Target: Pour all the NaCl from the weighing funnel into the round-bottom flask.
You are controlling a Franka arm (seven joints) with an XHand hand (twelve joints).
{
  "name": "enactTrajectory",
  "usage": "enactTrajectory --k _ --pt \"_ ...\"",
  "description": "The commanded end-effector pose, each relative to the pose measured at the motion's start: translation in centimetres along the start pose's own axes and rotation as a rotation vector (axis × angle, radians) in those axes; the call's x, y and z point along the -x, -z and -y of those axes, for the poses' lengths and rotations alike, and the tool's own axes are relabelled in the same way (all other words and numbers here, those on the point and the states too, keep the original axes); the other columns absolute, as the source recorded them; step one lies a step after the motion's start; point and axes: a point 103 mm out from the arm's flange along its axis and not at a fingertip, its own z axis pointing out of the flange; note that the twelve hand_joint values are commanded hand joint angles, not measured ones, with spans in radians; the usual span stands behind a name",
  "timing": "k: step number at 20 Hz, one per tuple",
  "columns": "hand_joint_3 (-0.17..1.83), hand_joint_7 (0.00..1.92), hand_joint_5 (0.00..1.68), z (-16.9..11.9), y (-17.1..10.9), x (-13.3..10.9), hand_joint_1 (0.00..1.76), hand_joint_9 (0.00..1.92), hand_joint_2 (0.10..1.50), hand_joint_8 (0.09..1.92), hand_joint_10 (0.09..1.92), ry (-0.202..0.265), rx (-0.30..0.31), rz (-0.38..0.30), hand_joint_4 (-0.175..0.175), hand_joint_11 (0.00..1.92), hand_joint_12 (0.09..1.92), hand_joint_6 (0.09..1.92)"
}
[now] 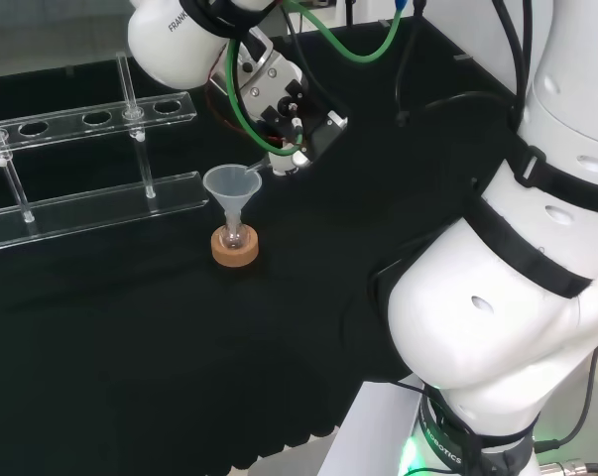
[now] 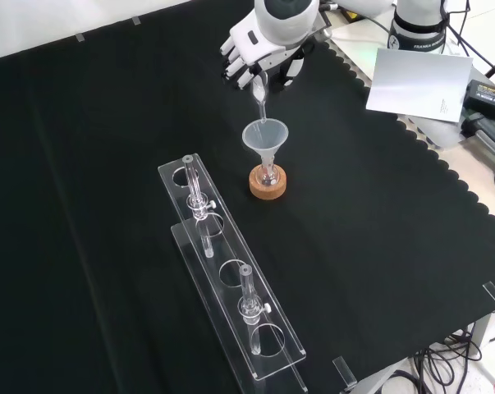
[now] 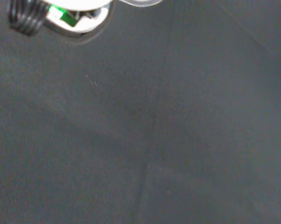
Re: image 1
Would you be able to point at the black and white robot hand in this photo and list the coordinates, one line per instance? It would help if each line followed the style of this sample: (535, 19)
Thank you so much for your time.
(288, 161)

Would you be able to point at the translucent plastic funnel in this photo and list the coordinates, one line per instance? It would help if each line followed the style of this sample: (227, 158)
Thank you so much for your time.
(231, 186)

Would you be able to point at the small glass round-bottom flask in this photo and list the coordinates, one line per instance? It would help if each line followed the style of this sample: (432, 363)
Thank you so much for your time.
(232, 237)

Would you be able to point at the clear acrylic funnel stand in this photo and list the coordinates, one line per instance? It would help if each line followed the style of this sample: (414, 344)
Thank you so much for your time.
(90, 208)

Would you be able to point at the grey tape piece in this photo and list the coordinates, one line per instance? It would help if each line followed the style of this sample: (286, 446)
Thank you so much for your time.
(70, 70)
(463, 57)

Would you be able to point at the black cloth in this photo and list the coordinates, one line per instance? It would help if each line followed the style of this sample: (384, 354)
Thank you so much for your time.
(155, 347)

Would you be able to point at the pale board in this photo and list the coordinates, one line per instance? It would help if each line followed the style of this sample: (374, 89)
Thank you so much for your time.
(373, 431)

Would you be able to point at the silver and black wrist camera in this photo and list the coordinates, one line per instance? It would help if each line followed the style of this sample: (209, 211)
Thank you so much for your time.
(325, 136)

